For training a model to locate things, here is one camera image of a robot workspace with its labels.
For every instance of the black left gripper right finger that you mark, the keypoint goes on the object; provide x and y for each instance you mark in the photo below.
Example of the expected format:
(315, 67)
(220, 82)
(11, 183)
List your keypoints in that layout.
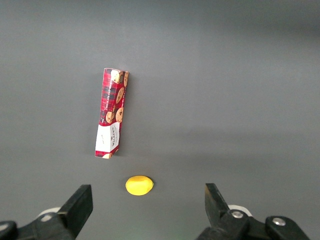
(215, 207)

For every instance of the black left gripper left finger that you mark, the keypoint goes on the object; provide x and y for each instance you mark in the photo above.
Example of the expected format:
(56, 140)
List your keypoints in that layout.
(77, 210)

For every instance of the yellow lemon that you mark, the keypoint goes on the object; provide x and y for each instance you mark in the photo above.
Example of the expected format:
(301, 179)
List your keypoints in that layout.
(138, 185)

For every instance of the red tartan cookie box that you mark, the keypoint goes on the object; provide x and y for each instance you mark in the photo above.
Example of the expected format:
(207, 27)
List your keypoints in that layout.
(112, 110)

